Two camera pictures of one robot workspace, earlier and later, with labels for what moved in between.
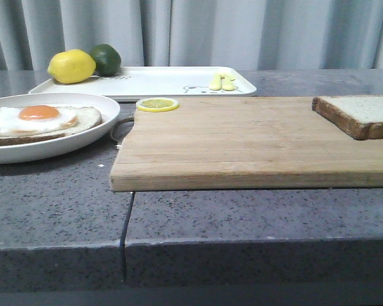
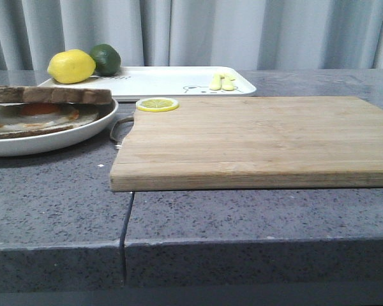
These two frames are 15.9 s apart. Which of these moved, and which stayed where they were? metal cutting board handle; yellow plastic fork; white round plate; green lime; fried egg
Moved: white round plate
Stayed: metal cutting board handle; green lime; yellow plastic fork; fried egg
